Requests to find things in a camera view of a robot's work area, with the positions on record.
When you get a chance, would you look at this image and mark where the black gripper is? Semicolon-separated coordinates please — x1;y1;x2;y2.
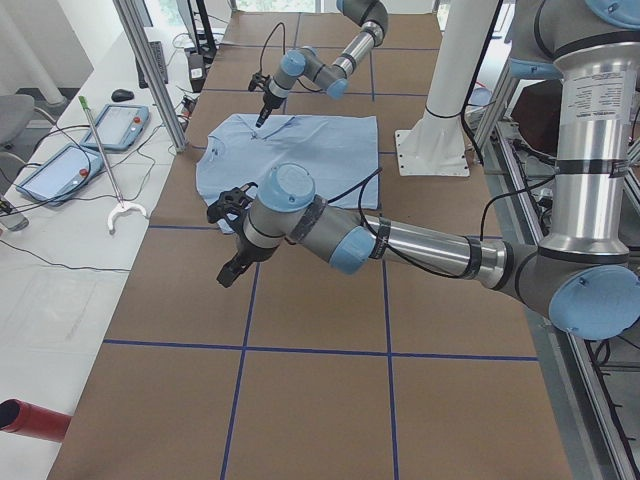
255;89;284;128
216;235;274;287

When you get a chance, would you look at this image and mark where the light blue t-shirt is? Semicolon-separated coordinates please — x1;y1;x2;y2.
195;113;379;210

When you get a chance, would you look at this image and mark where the black power adapter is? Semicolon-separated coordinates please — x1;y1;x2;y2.
187;52;206;93

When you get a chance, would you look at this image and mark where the black keyboard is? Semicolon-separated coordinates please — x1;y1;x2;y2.
136;40;170;89

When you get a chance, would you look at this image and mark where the reacher grabber tool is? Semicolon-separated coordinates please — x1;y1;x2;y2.
79;96;148;235

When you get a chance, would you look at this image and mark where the far blue teach pendant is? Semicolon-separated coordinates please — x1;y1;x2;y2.
92;104;150;152

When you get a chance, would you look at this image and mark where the blue teach pendant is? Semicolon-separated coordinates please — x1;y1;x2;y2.
16;143;103;205
92;104;150;152

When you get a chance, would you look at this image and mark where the black computer mouse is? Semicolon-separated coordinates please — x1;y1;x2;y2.
111;89;135;103

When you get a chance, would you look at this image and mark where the clear plastic bag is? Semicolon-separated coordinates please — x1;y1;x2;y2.
1;273;96;347

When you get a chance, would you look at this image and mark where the near blue teach pendant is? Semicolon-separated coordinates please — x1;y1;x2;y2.
16;143;103;205

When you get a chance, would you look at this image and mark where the red cylinder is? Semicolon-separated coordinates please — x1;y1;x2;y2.
1;399;72;443

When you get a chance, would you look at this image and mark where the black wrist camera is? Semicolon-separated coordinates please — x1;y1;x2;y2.
248;71;271;92
206;182;258;226

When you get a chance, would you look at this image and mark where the aluminium frame post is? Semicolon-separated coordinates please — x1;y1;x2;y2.
113;0;187;153

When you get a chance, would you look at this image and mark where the white pedestal column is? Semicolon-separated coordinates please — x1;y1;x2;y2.
396;0;502;177

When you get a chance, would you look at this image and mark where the black cable on table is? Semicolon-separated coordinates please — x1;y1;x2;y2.
0;124;156;274

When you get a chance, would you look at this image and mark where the aluminium frame rail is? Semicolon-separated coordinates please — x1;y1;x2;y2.
474;59;640;480

